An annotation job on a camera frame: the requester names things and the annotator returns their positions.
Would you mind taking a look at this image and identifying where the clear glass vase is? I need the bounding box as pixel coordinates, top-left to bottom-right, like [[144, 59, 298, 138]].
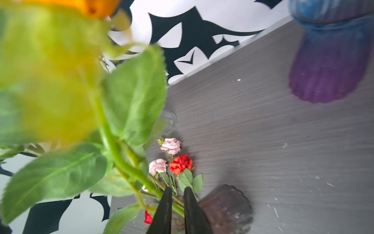
[[160, 110, 177, 135]]

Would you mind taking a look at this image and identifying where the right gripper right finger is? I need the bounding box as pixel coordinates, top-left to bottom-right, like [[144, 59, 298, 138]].
[[184, 187, 213, 234]]

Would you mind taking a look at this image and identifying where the peach rose flower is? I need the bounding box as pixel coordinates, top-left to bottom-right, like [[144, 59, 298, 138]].
[[149, 159, 168, 176]]

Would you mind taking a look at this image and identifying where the blue purple glass vase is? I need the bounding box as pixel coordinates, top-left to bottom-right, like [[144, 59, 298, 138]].
[[289, 1, 374, 103]]

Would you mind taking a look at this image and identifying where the maroon glass vase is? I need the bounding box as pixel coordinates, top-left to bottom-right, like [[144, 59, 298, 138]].
[[199, 184, 253, 234]]

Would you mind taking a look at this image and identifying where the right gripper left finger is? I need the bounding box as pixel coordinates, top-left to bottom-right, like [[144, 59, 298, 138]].
[[147, 187, 173, 234]]

